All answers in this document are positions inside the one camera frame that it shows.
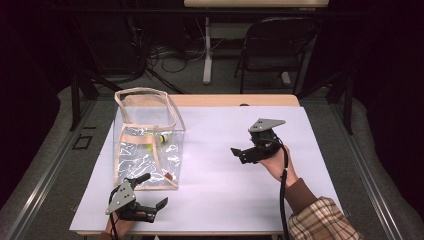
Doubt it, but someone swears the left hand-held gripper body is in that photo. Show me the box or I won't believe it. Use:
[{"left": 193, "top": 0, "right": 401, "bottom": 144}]
[{"left": 105, "top": 178, "right": 157, "bottom": 223}]

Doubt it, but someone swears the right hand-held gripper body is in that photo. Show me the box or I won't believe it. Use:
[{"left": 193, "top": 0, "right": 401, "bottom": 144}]
[{"left": 248, "top": 118, "right": 287, "bottom": 162}]

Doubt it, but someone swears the clear plastic bag beige trim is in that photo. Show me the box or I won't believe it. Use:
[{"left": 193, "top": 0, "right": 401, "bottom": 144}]
[{"left": 112, "top": 87, "right": 187, "bottom": 192}]

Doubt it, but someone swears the yellow plastic shuttlecock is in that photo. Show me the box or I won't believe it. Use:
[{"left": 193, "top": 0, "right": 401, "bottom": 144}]
[{"left": 144, "top": 133, "right": 167, "bottom": 152}]

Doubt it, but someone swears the person's left hand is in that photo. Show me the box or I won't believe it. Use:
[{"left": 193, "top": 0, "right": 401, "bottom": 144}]
[{"left": 99, "top": 213, "right": 135, "bottom": 240}]

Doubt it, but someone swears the person's right hand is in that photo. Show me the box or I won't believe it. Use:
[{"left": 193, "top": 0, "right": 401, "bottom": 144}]
[{"left": 259, "top": 145, "right": 300, "bottom": 189}]

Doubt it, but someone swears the black metal stand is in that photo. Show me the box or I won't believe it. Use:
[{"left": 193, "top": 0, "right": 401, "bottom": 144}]
[
  {"left": 69, "top": 64, "right": 116, "bottom": 132},
  {"left": 295, "top": 64, "right": 355, "bottom": 136}
]

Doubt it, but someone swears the black folding chair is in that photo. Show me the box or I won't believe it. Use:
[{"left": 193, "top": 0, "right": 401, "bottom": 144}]
[{"left": 234, "top": 16, "right": 320, "bottom": 95}]

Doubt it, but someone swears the white-legged background desk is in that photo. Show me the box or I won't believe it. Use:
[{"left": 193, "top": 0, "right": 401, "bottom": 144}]
[{"left": 183, "top": 0, "right": 330, "bottom": 85}]

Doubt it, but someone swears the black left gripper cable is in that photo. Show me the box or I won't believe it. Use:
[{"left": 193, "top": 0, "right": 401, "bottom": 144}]
[{"left": 108, "top": 187, "right": 120, "bottom": 240}]

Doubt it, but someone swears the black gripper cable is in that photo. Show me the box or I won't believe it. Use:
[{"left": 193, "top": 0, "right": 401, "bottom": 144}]
[
  {"left": 278, "top": 142, "right": 290, "bottom": 240},
  {"left": 108, "top": 187, "right": 120, "bottom": 240}
]

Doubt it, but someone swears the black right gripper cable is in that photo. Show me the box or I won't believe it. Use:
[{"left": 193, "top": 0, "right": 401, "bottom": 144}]
[{"left": 278, "top": 142, "right": 290, "bottom": 240}]

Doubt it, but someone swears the black floor socket frame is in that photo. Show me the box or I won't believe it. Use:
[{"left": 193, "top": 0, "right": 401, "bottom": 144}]
[{"left": 72, "top": 133, "right": 94, "bottom": 151}]

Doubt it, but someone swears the bundle of floor cables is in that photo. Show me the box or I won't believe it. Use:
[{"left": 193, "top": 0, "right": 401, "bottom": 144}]
[{"left": 124, "top": 14, "right": 208, "bottom": 95}]

